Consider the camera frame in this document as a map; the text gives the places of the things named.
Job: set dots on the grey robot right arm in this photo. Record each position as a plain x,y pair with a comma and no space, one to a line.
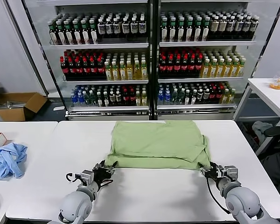
242,203

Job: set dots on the yellow tea bottle white cap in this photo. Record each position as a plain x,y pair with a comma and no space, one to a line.
122,72
129,72
108,72
138,100
144,72
144,100
137,72
115,72

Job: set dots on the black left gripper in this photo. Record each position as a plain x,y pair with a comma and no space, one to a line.
102,176

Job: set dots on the blue water bottle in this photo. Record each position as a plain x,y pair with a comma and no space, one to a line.
80,99
74,99
167,99
161,99

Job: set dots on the white flat floor object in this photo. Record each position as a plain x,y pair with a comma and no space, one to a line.
58,108

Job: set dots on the green polo shirt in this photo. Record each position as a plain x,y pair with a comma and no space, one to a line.
154,144

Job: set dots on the grey green garment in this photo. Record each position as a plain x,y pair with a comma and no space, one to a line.
261,130

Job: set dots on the crumpled light blue shirt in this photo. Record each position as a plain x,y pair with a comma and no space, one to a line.
7,163

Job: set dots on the yellow tea bottle green cap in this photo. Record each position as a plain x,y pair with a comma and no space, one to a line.
227,70
231,98
212,70
234,70
224,98
220,70
205,70
241,70

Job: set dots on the dark green water bottle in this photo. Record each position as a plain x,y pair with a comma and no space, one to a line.
175,98
92,99
181,98
86,99

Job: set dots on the dark bottle beige label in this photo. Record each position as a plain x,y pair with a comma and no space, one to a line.
118,100
112,100
200,98
206,98
214,28
222,28

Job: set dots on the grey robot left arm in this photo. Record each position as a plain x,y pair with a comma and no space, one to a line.
77,205

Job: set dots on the clear cup orange liquid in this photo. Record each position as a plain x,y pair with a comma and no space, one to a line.
276,86

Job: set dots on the red cap cola bottle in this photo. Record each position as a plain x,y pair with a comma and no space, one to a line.
184,68
100,70
132,99
93,70
191,68
126,99
170,68
219,96
162,68
212,96
72,70
86,70
79,70
177,68
198,68
65,70

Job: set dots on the green cap white label bottle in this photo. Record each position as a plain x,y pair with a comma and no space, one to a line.
53,35
60,35
163,32
85,35
189,32
172,32
197,32
180,32
68,35
77,35
93,35
205,32

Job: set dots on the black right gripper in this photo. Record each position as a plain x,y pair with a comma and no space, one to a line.
215,175

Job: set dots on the black office chair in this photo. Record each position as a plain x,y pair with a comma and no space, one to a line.
277,131

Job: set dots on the open cardboard box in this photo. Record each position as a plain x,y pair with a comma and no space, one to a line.
14,114

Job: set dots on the dark bottle blue white label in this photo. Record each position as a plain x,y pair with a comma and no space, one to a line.
254,28
101,28
125,28
246,28
116,28
133,28
230,28
109,28
238,28
142,28

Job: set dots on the white metal cabinet shelf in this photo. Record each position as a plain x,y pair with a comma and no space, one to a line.
107,81
100,46
207,43
196,107
107,108
200,80

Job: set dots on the silver metal parts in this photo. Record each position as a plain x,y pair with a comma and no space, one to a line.
14,105

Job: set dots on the white side table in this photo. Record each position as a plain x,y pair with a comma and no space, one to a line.
263,91

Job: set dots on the glass door drinks cabinet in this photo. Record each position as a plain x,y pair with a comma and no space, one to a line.
107,116
196,116

